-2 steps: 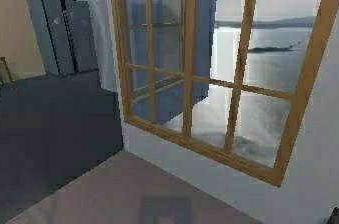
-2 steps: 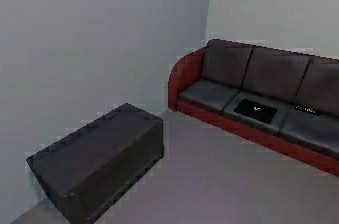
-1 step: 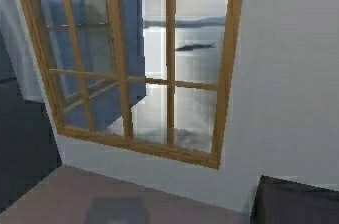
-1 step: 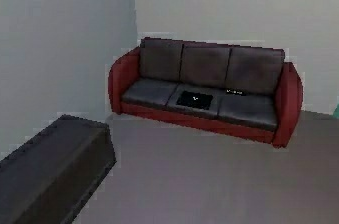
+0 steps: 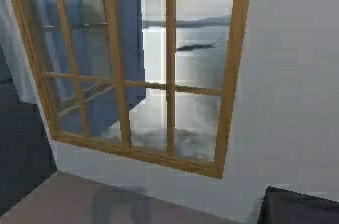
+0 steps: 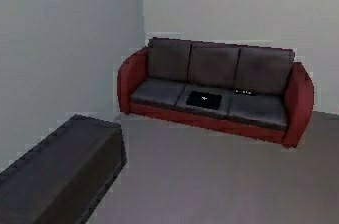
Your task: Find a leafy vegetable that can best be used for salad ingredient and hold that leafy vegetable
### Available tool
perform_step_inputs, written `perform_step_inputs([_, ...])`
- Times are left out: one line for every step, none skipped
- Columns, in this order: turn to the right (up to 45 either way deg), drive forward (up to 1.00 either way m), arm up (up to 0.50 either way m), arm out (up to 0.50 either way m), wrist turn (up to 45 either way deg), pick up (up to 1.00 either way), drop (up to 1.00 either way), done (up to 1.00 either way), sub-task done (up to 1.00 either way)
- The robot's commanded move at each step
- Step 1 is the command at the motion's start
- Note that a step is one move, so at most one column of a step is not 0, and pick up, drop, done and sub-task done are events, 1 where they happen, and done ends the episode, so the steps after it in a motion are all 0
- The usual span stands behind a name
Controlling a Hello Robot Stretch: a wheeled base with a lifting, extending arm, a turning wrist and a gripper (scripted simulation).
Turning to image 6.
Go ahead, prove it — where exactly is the black laptop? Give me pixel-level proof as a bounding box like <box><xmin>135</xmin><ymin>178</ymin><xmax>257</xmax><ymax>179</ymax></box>
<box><xmin>185</xmin><ymin>90</ymin><xmax>224</xmax><ymax>111</ymax></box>

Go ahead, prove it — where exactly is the black remote control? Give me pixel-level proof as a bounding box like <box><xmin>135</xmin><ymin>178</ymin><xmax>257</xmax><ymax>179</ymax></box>
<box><xmin>233</xmin><ymin>88</ymin><xmax>257</xmax><ymax>97</ymax></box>

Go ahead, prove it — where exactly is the red sofa with grey cushions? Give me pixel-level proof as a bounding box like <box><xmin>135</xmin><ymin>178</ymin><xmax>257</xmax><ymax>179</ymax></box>
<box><xmin>116</xmin><ymin>36</ymin><xmax>315</xmax><ymax>149</ymax></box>

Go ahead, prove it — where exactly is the dark brown cabinet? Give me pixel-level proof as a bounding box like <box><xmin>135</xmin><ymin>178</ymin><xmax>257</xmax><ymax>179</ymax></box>
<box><xmin>0</xmin><ymin>114</ymin><xmax>128</xmax><ymax>224</ymax></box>

